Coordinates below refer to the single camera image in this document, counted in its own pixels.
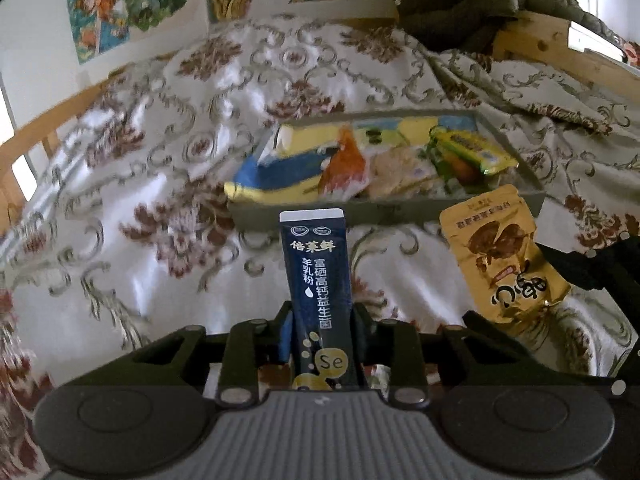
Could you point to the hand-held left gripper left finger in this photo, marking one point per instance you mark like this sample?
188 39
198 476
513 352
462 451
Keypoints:
286 340

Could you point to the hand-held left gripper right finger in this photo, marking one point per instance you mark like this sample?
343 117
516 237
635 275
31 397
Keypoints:
362 335

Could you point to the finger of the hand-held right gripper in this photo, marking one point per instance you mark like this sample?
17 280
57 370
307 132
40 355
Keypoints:
600 381
600 270

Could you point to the dark blue stick packet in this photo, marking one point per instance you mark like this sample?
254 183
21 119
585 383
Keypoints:
320 285

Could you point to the gold snack packet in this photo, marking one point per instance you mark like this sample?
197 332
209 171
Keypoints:
500 255

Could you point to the grey tray with cartoon print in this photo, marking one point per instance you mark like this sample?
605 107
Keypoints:
310 215

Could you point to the white pink snack packet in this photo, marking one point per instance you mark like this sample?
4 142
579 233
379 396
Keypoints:
400 174

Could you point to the orange snack packet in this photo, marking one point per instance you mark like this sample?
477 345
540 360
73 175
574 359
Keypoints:
345 165

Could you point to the yellow green snack packet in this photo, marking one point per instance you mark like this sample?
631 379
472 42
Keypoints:
475 152

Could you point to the floral printed blanket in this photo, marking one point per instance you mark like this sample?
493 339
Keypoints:
150 260

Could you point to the reddish patterned box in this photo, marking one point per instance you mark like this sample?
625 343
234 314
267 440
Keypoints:
630 54

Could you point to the white cabinet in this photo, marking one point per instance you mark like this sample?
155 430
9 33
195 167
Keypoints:
590 40

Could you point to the wooden bed frame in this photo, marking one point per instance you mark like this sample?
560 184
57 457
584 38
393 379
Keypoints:
540 40

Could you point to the cartoon children wall poster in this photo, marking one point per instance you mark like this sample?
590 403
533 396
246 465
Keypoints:
125 5

